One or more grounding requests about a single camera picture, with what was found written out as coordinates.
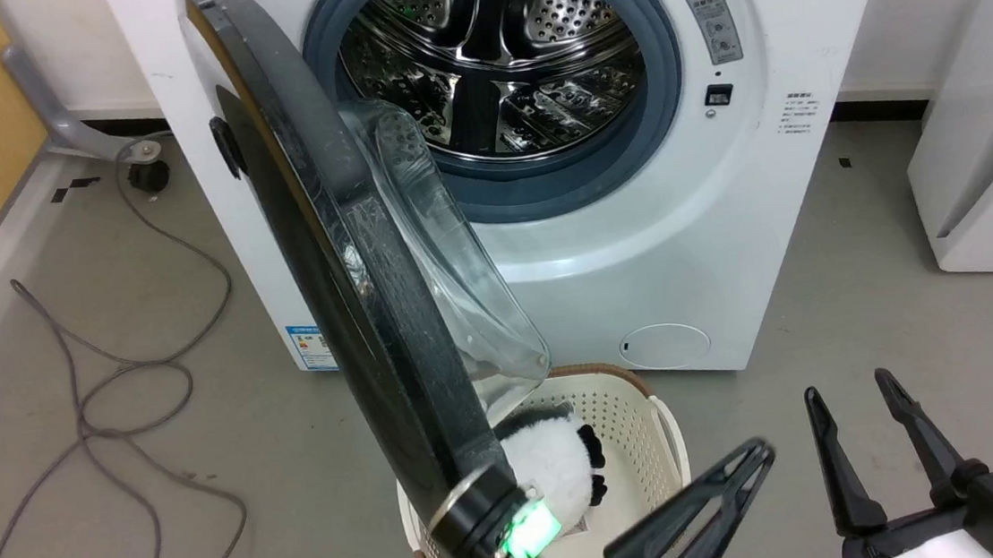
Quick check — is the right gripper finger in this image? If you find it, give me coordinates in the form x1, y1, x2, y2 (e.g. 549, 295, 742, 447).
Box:
873, 359, 991, 513
803, 381, 891, 542

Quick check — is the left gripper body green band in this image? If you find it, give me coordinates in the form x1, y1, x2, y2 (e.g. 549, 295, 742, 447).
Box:
426, 457, 613, 558

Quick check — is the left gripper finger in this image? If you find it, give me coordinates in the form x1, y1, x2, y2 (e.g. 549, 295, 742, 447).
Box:
595, 435, 786, 558

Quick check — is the dark round washing machine door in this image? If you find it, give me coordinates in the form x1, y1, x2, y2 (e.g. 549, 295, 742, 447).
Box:
177, 0, 566, 555

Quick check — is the white front-load washing machine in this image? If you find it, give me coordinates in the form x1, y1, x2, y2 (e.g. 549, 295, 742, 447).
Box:
104, 0, 931, 425

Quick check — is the grey rubber door gasket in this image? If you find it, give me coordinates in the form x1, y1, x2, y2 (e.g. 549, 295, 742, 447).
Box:
298, 0, 695, 241

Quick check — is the steel washing machine drum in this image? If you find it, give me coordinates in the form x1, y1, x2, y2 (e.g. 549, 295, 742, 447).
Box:
334, 0, 655, 170

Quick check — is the black and white panda plush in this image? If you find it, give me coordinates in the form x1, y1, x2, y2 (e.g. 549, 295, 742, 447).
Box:
490, 400, 615, 542

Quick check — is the cream plastic laundry basket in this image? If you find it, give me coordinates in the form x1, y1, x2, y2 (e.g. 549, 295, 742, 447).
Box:
387, 355, 698, 558

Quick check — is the round drain filter cover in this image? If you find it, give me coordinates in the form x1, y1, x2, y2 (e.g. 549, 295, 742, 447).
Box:
617, 319, 714, 373

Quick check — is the blue energy label sticker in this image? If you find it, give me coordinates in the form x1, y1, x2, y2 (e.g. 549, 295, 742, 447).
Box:
286, 322, 339, 375

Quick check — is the grey warning label sticker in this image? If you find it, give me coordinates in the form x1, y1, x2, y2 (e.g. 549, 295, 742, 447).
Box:
682, 0, 745, 68

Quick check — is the black caster wheel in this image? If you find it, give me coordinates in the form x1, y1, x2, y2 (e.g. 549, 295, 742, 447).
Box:
126, 158, 174, 198

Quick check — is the grey metal stand leg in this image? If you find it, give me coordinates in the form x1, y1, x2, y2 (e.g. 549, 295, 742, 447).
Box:
0, 33, 165, 174

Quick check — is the grey floor cable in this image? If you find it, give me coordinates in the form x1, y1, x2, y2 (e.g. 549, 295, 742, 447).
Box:
0, 128, 258, 558

